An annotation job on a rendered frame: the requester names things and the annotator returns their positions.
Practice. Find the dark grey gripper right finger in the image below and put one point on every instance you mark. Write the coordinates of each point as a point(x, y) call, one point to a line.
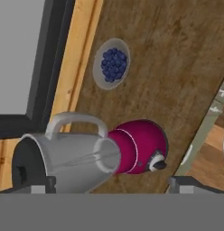
point(174, 184)

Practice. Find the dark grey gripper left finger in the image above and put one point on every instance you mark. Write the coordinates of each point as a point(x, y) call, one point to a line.
point(50, 184)

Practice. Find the black blender lid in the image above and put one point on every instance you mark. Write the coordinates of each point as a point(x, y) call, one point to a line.
point(28, 162)

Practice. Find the grey clear blender jar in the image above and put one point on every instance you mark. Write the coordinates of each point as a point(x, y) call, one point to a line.
point(74, 159)

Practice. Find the magenta blender base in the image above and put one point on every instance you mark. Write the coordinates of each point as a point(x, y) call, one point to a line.
point(144, 141)

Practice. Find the grey-green cupboard run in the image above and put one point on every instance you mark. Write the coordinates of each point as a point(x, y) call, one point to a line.
point(204, 129)

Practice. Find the grey bowl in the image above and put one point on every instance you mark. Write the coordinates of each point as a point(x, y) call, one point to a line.
point(98, 72)

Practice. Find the blueberries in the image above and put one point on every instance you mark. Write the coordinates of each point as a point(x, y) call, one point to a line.
point(114, 64)

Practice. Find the dark framed window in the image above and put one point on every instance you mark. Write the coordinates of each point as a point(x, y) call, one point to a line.
point(14, 54)

